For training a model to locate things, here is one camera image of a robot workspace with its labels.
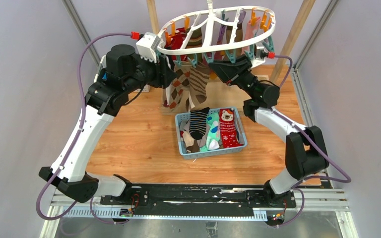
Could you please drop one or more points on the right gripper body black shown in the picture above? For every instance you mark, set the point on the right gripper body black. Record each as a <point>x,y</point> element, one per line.
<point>245,80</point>

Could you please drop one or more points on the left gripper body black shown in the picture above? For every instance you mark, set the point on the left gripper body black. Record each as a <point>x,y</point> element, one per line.
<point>151,74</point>

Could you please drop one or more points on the brown striped sock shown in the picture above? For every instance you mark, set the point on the brown striped sock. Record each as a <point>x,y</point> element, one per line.
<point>198,80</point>

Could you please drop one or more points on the white oval clip hanger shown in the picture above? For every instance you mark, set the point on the white oval clip hanger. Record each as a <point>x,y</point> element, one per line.
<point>209,21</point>

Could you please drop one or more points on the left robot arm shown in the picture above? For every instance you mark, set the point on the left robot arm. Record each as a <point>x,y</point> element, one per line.
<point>124,72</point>

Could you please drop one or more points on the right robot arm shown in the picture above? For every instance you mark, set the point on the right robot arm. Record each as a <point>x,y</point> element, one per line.
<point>305,149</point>

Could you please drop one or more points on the brown hanging sock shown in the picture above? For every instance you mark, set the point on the brown hanging sock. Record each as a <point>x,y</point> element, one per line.
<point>238,37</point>

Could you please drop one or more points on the red hanging sock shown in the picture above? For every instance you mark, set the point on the red hanging sock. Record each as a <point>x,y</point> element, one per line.
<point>178,38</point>

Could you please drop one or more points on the maroon purple hanging sock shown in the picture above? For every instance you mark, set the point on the maroon purple hanging sock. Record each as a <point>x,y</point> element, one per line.
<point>221,34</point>

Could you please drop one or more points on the olive striped hanging sock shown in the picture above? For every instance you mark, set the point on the olive striped hanging sock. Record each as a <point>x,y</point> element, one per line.
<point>195,40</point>

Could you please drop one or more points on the pink hanging sock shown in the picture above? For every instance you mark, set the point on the pink hanging sock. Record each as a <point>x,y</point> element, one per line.
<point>252,28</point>

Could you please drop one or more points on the black striped sock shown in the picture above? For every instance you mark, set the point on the black striped sock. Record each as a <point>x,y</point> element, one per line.
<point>197,125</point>

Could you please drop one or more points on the grey sock in basket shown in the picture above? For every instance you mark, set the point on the grey sock in basket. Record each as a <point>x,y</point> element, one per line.
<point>191,145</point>

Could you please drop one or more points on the blue cloth in basket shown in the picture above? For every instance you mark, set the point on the blue cloth in basket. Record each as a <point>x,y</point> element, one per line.
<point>104,77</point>

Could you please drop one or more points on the blue sock basket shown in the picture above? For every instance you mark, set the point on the blue sock basket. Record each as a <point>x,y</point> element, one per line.
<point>242,137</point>

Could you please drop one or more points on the white plastic basket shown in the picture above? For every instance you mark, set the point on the white plastic basket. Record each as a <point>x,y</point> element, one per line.
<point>110,71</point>

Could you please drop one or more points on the red christmas sock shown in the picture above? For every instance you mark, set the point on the red christmas sock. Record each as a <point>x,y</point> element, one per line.
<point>228,130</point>

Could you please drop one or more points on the teal white sock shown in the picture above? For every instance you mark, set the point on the teal white sock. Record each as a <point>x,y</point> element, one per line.
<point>212,138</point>

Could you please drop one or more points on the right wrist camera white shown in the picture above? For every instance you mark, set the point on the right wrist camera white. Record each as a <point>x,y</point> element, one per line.
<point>257,55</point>

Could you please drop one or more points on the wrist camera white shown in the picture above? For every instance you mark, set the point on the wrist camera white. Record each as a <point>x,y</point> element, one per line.
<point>257,55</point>
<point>147,47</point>

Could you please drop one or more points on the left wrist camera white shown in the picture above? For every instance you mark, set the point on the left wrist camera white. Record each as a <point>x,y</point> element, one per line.
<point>147,47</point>

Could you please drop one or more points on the wooden hanger rack frame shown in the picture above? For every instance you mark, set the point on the wooden hanger rack frame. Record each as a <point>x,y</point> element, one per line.
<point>291,16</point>

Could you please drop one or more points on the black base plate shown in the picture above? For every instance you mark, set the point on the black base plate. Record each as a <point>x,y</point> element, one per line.
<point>199,200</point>

